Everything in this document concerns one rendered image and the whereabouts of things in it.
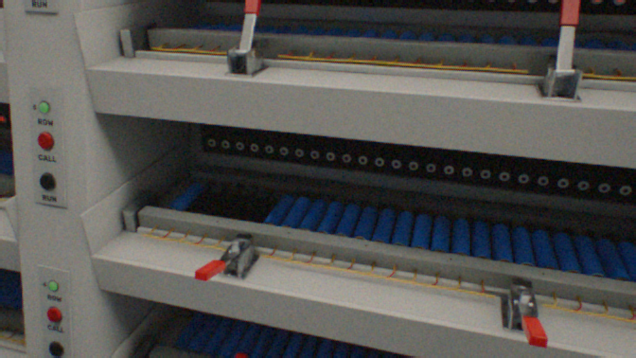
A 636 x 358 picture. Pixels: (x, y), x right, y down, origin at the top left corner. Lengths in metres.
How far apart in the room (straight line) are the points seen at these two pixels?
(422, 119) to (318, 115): 0.09
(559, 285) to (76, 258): 0.48
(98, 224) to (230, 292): 0.16
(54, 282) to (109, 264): 0.07
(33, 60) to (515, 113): 0.45
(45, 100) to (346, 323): 0.37
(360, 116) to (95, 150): 0.28
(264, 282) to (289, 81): 0.19
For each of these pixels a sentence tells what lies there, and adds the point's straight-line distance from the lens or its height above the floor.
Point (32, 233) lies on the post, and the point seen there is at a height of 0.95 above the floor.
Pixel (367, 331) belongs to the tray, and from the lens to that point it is 0.46.
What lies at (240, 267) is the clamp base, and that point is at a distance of 0.47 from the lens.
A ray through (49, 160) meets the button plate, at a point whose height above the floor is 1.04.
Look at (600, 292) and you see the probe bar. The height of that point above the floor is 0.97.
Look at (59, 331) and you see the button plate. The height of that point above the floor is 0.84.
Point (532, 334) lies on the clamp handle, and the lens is 0.38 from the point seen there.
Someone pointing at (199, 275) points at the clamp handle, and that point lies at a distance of 0.42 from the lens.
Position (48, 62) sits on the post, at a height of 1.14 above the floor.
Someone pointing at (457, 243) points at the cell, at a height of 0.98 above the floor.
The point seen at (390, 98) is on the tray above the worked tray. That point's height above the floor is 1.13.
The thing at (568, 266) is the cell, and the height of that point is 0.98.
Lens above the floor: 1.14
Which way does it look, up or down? 12 degrees down
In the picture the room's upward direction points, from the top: 4 degrees clockwise
